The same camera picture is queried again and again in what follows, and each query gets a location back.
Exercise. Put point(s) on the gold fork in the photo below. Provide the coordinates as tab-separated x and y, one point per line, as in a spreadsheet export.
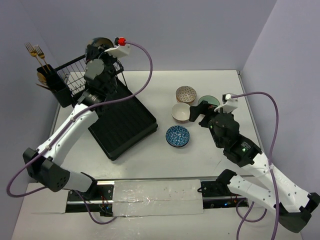
41	55
33	53

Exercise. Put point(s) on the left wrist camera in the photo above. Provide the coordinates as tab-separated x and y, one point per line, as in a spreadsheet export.
121	49

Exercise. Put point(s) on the white taped sheet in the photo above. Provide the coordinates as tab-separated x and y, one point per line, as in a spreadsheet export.
157	198

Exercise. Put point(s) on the black cutlery holder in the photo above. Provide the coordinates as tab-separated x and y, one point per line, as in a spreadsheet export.
57	86

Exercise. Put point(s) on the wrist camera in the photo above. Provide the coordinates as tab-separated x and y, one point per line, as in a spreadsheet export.
121	49
229	103

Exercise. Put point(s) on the patterned brown white bowl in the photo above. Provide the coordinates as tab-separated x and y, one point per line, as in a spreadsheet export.
186	94

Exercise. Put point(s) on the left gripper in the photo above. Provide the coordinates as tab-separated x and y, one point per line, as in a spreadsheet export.
92	50

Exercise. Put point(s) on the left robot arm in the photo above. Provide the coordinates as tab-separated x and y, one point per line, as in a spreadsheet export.
44	164

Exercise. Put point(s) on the blue triangle pattern bowl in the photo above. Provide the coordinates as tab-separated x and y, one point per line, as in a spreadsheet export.
177	136

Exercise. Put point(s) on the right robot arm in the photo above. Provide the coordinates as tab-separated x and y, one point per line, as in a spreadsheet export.
279	194

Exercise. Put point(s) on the gold fork right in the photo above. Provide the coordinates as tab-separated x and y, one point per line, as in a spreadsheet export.
41	55

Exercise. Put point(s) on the blue gold globe bowl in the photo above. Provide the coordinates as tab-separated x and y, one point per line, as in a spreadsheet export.
97	45

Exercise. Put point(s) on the black wire dish rack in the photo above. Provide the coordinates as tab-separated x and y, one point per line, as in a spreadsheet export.
121	125

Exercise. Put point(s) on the green celadon bowl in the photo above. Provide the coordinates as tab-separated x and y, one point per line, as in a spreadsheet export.
210	99

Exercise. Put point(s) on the gold spoon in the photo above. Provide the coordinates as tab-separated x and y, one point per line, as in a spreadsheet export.
42	78

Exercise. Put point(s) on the white floral bowl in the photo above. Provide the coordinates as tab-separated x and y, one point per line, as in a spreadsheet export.
180	112

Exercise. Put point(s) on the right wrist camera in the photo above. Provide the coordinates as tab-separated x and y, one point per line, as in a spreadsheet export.
229	103

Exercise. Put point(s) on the gold fork left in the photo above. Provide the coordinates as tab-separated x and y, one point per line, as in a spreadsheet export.
33	53

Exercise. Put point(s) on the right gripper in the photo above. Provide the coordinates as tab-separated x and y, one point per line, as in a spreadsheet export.
203	107

